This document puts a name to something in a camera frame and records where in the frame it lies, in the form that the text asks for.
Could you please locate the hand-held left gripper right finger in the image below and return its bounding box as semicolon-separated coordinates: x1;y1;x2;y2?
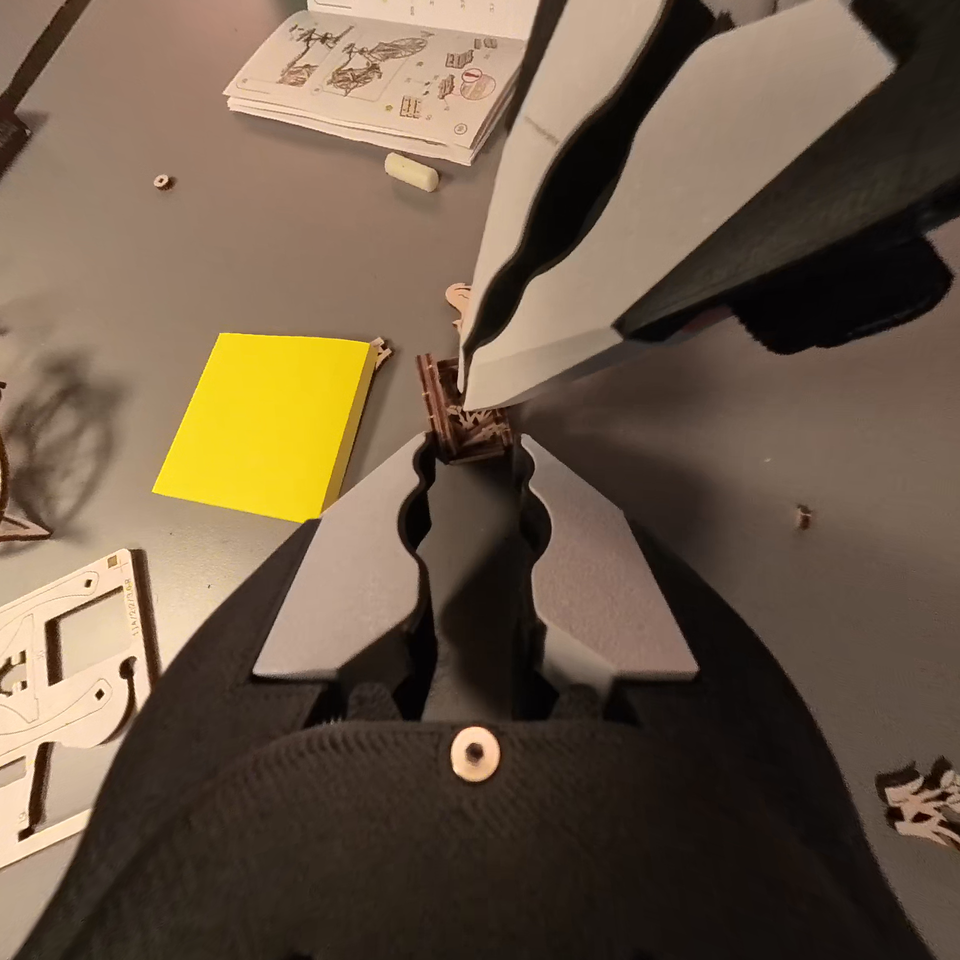
517;433;700;721

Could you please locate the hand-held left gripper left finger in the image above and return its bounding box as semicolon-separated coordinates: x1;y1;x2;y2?
251;433;440;721

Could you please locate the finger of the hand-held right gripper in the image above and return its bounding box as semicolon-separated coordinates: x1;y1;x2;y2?
457;0;674;395
462;0;899;412

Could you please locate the small wooden crate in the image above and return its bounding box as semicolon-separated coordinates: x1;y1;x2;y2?
416;352;520;466

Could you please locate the wooden bicycle model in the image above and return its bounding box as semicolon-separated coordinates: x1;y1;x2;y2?
0;382;55;543

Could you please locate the model kit box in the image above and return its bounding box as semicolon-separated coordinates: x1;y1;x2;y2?
0;116;33;177

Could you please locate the pale wax stick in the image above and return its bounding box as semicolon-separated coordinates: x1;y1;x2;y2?
384;152;441;194

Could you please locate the instruction booklet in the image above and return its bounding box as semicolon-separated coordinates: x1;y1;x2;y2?
223;0;541;168

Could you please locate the yellow sticky note pad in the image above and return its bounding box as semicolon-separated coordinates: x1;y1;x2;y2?
152;332;375;524

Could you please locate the wooden cut-out sheet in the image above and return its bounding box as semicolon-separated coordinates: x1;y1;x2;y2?
0;549;160;871

